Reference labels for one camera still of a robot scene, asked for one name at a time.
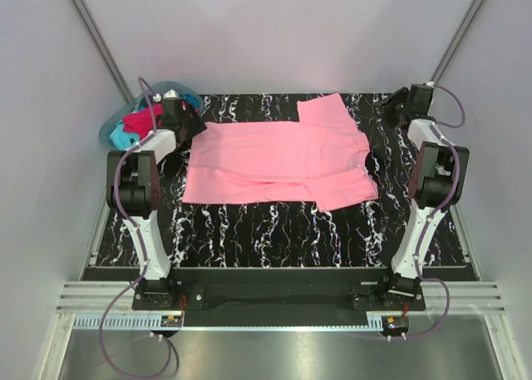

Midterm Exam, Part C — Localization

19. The pink t shirt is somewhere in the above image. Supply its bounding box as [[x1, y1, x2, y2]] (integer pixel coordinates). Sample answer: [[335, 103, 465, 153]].
[[183, 93, 378, 212]]

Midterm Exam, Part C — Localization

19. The aluminium corner post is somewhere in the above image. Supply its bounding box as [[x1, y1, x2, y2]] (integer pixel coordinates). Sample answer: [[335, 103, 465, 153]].
[[69, 0, 134, 102], [428, 0, 488, 83]]

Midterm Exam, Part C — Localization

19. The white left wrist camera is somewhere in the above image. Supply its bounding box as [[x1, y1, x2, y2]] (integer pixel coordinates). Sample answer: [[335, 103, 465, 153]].
[[152, 89, 180, 104]]

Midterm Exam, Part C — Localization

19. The teal blue t shirt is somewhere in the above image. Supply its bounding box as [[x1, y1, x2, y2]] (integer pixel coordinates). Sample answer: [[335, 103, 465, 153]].
[[110, 121, 140, 151]]

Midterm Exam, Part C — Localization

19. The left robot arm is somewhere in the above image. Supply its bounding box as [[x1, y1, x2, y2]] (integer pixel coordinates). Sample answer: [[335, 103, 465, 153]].
[[106, 89, 206, 310]]

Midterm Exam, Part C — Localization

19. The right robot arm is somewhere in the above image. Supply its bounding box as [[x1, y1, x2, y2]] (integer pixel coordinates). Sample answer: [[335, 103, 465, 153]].
[[377, 81, 470, 311]]

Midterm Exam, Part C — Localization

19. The right aluminium corner post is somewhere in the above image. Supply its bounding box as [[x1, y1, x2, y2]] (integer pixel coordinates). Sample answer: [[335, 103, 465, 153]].
[[428, 0, 488, 83]]

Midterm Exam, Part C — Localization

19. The aluminium front rail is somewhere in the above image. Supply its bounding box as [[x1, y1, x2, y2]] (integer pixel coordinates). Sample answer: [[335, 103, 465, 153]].
[[57, 281, 505, 315]]

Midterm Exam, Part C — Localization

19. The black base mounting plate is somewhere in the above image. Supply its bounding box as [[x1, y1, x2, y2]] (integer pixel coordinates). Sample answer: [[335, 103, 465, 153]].
[[132, 268, 426, 329]]

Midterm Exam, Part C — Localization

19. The magenta t shirt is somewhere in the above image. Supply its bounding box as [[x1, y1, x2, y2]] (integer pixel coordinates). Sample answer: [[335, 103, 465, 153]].
[[121, 104, 162, 142]]

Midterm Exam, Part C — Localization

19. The translucent blue plastic basket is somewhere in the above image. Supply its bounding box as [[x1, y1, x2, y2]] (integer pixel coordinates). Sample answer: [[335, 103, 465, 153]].
[[99, 81, 204, 150]]

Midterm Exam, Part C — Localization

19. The left aluminium corner post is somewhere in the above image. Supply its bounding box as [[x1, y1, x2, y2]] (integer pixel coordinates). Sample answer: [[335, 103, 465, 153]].
[[69, 0, 134, 102]]

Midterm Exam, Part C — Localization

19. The white slotted cable duct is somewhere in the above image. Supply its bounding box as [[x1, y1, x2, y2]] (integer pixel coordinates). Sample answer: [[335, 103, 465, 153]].
[[73, 313, 184, 331]]

